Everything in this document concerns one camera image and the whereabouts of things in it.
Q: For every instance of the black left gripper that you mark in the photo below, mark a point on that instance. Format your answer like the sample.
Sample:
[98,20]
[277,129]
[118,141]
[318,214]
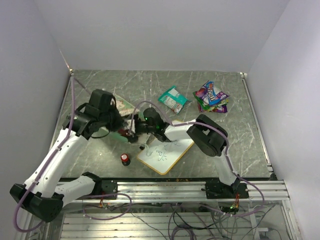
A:
[118,122]

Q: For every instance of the red snack packet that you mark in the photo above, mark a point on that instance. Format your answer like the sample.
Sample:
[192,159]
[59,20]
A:
[124,132]

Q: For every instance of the teal snack packet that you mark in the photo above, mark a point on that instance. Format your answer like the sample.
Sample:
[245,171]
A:
[173,99]

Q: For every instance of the blue M&M's candy bag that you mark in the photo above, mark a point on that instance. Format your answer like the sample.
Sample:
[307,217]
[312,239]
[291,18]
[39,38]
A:
[212,95]

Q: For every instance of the purple Fox's berries candy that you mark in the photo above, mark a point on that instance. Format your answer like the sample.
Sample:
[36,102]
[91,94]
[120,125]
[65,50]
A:
[220,108]

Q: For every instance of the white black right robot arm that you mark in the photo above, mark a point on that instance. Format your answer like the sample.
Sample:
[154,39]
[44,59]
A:
[207,135]

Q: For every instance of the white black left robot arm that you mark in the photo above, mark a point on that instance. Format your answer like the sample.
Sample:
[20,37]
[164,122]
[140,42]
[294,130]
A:
[40,194]

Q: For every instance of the small yellow-framed whiteboard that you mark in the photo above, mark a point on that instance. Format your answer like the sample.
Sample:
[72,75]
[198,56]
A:
[162,156]

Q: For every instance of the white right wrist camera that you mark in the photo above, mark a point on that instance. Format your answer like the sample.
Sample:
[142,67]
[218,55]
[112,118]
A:
[131,126]

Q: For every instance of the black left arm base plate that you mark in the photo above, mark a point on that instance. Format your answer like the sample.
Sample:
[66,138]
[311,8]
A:
[104,187]

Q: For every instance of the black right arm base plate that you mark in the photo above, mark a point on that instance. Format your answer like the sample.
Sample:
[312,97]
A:
[214,189]

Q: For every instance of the aluminium frame rail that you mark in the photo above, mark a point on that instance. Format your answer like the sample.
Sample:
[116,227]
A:
[190,191]

